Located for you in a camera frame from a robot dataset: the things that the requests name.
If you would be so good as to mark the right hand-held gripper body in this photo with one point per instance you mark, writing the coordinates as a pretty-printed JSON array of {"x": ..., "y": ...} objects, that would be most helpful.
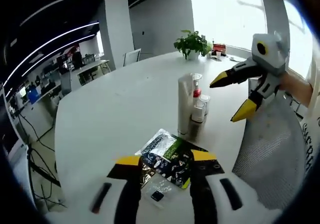
[{"x": 272, "y": 54}]

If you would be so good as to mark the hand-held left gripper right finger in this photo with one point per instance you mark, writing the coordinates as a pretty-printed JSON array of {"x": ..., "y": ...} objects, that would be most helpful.
[{"x": 202, "y": 191}]

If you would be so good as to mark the white skincare tube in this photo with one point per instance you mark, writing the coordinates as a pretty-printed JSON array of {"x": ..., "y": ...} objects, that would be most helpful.
[{"x": 185, "y": 104}]

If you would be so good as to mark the clear skincare sachet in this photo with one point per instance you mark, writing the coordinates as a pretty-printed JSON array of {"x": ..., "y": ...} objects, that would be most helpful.
[{"x": 165, "y": 184}]

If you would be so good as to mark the large red-collared skincare bottle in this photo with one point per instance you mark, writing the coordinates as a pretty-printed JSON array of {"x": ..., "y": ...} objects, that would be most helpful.
[{"x": 197, "y": 92}]

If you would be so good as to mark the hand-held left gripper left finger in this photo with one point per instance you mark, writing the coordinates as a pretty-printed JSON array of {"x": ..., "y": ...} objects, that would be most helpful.
[{"x": 127, "y": 191}]

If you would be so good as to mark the small skincare pump bottle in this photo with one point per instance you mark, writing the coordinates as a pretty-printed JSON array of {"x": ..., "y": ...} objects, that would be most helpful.
[
  {"x": 198, "y": 111},
  {"x": 205, "y": 104}
]

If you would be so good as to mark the green black skincare sachet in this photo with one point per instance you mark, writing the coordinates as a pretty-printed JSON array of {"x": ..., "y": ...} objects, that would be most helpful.
[{"x": 170, "y": 154}]

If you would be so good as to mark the grey mesh chair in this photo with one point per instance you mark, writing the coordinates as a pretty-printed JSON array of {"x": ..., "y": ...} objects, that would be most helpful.
[{"x": 270, "y": 154}]

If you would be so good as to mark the red box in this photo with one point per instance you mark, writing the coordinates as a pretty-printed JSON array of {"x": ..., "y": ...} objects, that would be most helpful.
[{"x": 220, "y": 48}]

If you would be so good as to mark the blue storage box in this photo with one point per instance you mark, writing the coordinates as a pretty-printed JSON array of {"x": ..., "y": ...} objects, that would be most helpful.
[{"x": 34, "y": 97}]

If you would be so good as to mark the white chair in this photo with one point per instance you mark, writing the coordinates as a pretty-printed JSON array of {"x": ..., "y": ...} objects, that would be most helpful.
[{"x": 132, "y": 57}]

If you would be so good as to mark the potted green plant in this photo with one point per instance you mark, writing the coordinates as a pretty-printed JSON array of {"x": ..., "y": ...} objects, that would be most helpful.
[{"x": 192, "y": 44}]

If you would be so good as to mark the gold foil skincare sachet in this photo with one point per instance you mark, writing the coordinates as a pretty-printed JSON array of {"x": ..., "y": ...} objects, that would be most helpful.
[{"x": 147, "y": 176}]

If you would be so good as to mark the white office desk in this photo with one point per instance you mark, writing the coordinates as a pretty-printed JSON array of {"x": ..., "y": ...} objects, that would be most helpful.
[{"x": 92, "y": 64}]

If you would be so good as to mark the white printed shirt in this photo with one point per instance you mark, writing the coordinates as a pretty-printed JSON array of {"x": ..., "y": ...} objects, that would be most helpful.
[{"x": 312, "y": 139}]

